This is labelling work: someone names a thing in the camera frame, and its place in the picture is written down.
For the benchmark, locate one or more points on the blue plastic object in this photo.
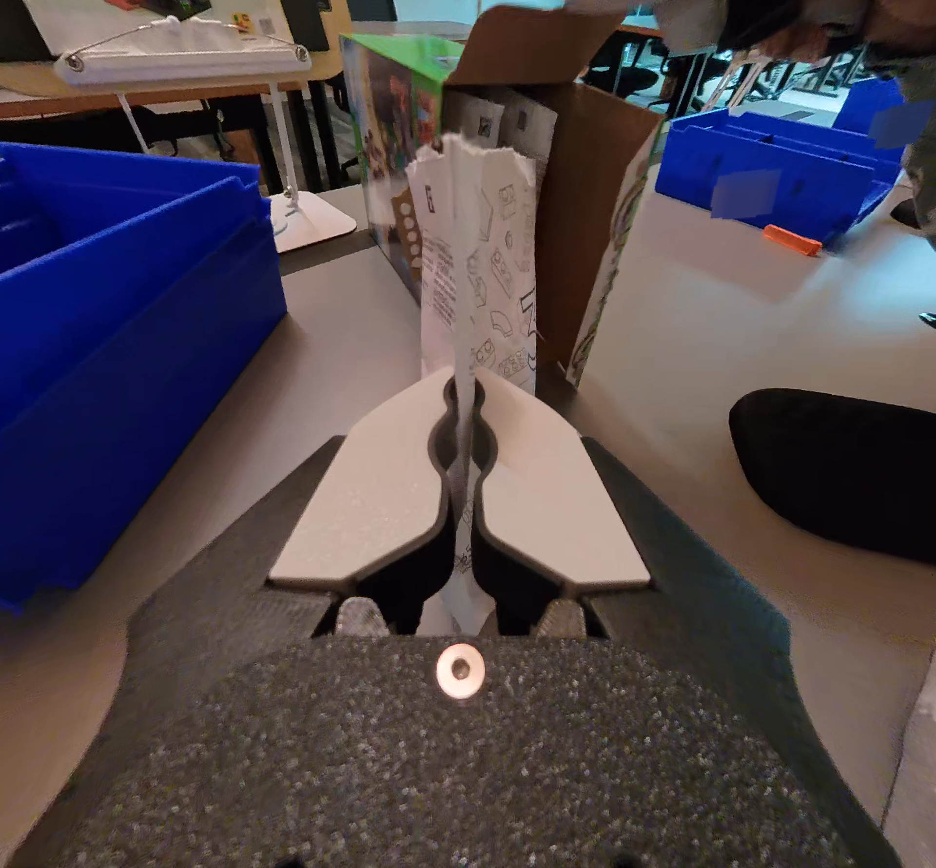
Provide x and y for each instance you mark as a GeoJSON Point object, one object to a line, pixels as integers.
{"type": "Point", "coordinates": [819, 188]}

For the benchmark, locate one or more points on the large blue plastic bin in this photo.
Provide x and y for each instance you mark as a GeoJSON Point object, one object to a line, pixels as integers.
{"type": "Point", "coordinates": [131, 371]}

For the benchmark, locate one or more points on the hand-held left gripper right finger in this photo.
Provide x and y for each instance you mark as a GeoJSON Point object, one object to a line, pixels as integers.
{"type": "Point", "coordinates": [563, 510]}

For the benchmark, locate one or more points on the orange toy block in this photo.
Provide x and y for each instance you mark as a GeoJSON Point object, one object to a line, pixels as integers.
{"type": "Point", "coordinates": [793, 241]}

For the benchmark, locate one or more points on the white desk lamp stand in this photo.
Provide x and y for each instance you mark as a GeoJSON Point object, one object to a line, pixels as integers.
{"type": "Point", "coordinates": [183, 60]}

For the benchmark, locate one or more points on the person's right forearm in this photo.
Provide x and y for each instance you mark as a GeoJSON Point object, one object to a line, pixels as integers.
{"type": "Point", "coordinates": [923, 181]}

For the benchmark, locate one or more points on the green toy set box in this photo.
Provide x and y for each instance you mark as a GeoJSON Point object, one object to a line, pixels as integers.
{"type": "Point", "coordinates": [585, 225]}

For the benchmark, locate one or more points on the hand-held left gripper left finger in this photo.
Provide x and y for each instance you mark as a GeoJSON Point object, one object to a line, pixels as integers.
{"type": "Point", "coordinates": [358, 510]}

